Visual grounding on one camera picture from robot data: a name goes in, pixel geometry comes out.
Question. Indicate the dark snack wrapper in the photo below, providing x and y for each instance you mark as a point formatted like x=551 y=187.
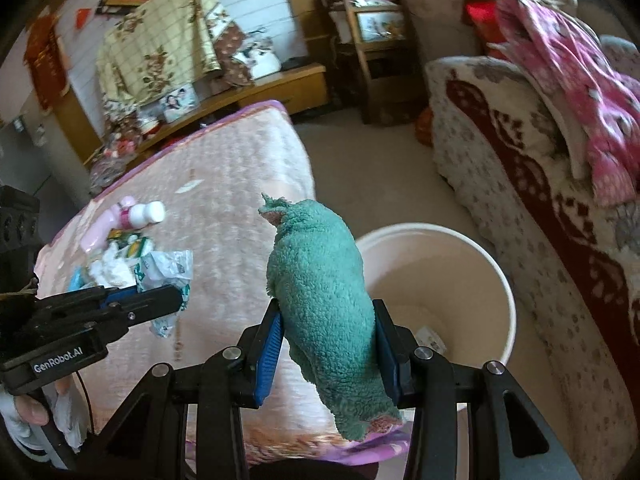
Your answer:
x=122 y=238

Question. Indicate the pink thermos bottle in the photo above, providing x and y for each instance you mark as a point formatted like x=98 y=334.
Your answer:
x=111 y=219

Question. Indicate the crumpled white tissue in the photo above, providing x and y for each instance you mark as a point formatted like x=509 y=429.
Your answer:
x=111 y=269

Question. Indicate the grey refrigerator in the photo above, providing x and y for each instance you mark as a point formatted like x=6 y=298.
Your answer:
x=23 y=166

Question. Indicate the white trash bucket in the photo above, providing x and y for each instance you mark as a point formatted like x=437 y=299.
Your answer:
x=445 y=288

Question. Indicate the green fuzzy towel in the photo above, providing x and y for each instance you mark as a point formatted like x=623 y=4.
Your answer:
x=315 y=272

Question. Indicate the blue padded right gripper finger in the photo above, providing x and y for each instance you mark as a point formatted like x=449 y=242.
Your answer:
x=266 y=349
x=385 y=340

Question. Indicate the red plastic bag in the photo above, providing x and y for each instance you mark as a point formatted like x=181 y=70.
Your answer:
x=483 y=18

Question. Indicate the white pink plastic bottle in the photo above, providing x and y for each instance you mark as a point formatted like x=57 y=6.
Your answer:
x=139 y=216

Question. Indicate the wooden shelf rack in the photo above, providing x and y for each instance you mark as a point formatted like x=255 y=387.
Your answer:
x=377 y=56

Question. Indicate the colourful white card box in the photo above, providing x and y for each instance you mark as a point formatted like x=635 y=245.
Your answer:
x=138 y=246

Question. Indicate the white handbag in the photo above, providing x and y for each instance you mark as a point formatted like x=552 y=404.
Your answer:
x=261 y=61

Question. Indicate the floral cloth covered television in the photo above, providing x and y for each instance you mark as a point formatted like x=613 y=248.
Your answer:
x=165 y=44

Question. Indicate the wooden tv cabinet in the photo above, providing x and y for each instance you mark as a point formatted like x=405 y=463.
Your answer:
x=298 y=90

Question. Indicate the light blue plastic bag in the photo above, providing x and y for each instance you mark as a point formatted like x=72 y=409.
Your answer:
x=79 y=280

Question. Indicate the framed couple photo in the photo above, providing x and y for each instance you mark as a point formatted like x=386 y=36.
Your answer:
x=179 y=102

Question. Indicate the red hanging wall decoration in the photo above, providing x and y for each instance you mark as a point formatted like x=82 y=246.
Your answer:
x=45 y=63

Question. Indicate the floral patterned sofa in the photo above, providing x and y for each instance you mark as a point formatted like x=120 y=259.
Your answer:
x=574 y=266

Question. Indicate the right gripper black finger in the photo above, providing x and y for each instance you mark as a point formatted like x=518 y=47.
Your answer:
x=172 y=301

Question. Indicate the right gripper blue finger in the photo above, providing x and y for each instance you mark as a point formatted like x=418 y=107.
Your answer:
x=120 y=293

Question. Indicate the plastic bag of toys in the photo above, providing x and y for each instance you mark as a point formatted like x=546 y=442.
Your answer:
x=111 y=161

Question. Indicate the white gloved hand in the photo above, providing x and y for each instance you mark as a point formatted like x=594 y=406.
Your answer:
x=22 y=414

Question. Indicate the white printed plastic wrapper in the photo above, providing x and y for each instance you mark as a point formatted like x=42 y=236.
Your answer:
x=157 y=269

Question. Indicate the pink floral blanket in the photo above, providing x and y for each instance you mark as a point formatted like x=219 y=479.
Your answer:
x=595 y=107

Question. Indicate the pink covered upright mattress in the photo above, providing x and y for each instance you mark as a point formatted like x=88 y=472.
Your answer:
x=439 y=29

